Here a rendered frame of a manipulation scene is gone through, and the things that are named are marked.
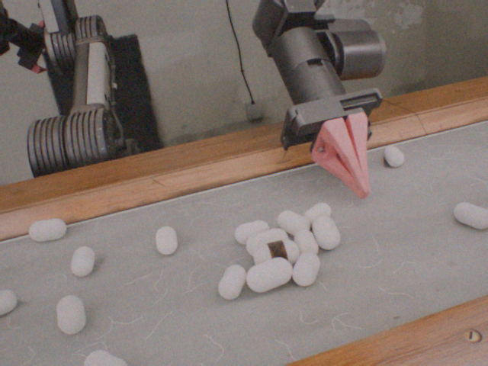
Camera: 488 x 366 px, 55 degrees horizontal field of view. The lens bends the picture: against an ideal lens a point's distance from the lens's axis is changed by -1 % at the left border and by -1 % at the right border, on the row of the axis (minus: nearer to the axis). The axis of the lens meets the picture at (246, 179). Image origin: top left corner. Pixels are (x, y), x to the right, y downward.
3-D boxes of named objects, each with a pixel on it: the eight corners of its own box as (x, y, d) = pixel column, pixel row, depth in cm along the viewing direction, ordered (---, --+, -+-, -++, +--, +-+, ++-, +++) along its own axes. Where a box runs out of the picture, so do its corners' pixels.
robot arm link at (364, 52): (254, 26, 61) (273, -26, 53) (331, 21, 64) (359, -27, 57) (281, 104, 57) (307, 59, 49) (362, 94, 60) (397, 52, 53)
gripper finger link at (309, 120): (399, 173, 44) (358, 95, 48) (329, 191, 42) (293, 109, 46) (376, 204, 50) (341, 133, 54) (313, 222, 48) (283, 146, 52)
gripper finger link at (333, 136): (421, 167, 44) (379, 91, 48) (353, 185, 43) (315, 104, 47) (396, 199, 50) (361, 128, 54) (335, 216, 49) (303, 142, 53)
